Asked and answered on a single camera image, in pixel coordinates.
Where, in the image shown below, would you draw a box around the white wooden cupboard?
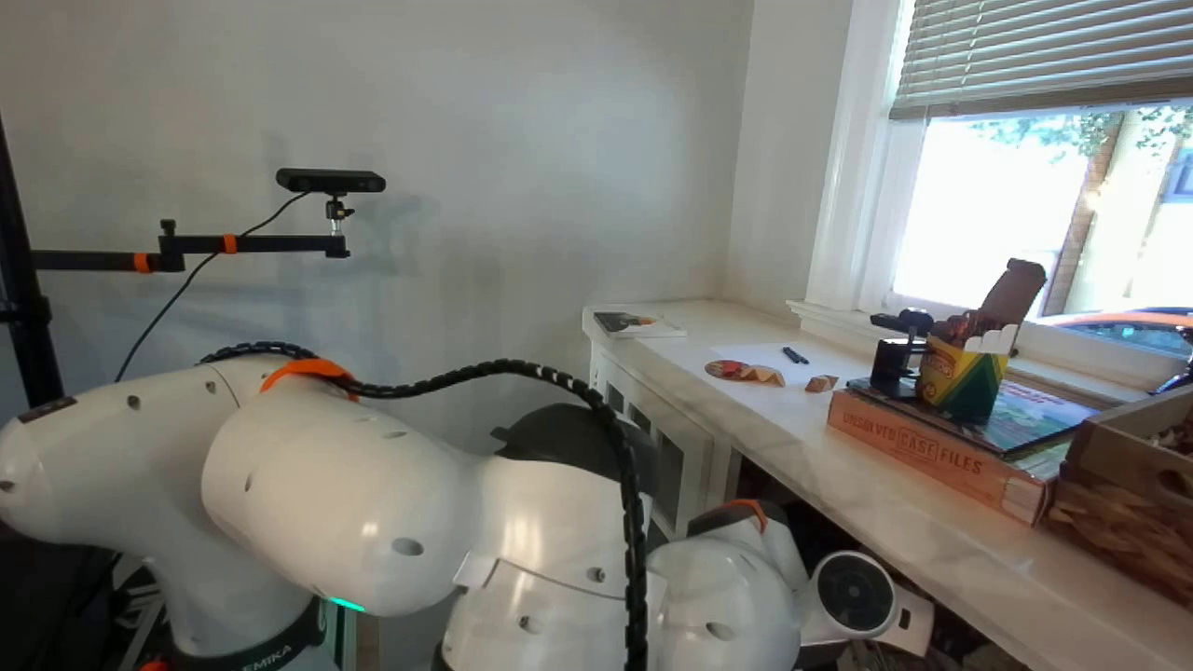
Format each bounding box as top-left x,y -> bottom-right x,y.
573,295 -> 1193,671

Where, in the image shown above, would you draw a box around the white framed window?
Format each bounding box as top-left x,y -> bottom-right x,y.
806,0 -> 1193,377

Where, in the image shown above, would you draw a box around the black metal desk gadget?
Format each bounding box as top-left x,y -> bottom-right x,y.
865,309 -> 941,405

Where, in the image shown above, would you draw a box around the black stereo camera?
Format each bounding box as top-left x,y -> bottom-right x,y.
271,164 -> 392,202

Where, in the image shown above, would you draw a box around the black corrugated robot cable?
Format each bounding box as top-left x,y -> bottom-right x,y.
197,339 -> 655,671

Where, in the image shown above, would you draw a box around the brown card in cup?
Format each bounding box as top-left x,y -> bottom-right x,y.
951,255 -> 1053,351

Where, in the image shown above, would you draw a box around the black camera boom stand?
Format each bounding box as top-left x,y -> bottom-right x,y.
0,114 -> 356,412

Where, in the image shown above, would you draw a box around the flat brown cardboard box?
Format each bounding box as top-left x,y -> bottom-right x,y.
824,380 -> 1075,530

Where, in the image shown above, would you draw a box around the orange items on counter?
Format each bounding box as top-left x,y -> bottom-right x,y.
702,355 -> 791,391

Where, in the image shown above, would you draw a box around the grey slatted window blind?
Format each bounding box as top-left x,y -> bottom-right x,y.
888,0 -> 1193,121

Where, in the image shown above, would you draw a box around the white glass pane cupboard door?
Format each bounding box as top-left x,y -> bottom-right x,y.
583,355 -> 737,540

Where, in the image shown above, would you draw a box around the dark hardcover book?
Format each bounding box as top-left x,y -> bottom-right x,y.
845,372 -> 1100,462

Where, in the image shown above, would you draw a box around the brown wooden crate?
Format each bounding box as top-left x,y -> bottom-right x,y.
1042,385 -> 1193,610

